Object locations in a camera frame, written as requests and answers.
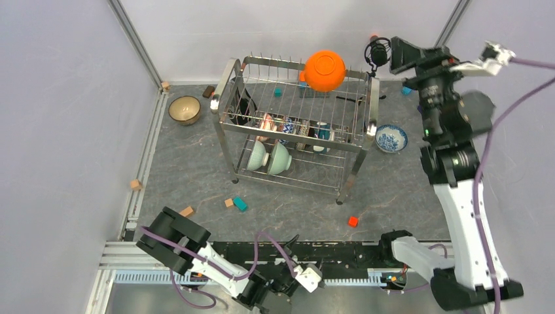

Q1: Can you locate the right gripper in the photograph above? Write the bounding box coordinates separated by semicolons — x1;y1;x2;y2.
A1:
391;35;475;139

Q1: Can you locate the blue white floral bowl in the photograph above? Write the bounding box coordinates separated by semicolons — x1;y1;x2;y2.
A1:
375;124;408;153

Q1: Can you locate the celadon green bowl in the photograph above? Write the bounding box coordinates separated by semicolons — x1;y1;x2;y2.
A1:
268;143;292;175

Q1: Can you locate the brown glazed bowl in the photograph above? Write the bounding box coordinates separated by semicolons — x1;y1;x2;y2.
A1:
168;96;201;126

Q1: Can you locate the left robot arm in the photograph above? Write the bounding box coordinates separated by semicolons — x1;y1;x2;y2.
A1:
136;207;304;312

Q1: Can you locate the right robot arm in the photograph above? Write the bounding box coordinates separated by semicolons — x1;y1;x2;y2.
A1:
378;37;524;311

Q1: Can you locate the steel two-tier dish rack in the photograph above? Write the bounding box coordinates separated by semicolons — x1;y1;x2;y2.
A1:
210;55;380;204

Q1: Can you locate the black microphone on tripod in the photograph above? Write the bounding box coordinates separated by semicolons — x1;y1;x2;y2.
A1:
364;35;391;81

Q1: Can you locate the orange plastic bowl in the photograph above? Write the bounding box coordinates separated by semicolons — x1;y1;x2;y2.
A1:
300;50;346;92

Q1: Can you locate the teal white cup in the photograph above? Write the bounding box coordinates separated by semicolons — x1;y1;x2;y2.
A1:
313;122;332;154

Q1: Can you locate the dark patterned bowl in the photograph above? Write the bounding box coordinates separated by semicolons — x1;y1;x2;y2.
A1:
295;119;310;150

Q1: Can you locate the blue zigzag patterned bowl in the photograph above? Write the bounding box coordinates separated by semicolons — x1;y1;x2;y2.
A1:
277;116;295;145

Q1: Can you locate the pink patterned bowl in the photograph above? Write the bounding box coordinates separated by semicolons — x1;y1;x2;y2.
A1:
255;113;278;143

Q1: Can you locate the orange cube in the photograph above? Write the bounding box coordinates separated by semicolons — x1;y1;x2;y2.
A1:
348;217;359;228

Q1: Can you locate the black bowl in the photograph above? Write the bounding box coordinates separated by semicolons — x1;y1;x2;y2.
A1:
227;77;258;126

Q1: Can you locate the pale green bowl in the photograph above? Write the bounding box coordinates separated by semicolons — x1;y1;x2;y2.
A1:
246;140;270;171

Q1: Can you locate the dark brown block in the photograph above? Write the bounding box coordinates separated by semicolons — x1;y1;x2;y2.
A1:
202;86;215;99

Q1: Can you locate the teal block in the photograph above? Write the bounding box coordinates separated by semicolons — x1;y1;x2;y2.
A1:
232;197;248;212

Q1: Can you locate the tan wooden block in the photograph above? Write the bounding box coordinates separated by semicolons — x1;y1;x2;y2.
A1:
179;206;195;217

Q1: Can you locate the tan wooden cube left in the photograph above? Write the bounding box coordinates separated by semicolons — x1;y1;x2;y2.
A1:
130;179;143;191

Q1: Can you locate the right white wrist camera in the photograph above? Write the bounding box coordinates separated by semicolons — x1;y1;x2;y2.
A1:
449;41;516;77

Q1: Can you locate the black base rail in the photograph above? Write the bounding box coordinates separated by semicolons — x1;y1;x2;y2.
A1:
212;241;403;279

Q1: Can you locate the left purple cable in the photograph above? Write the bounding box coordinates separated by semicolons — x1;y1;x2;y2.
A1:
138;226;304;309

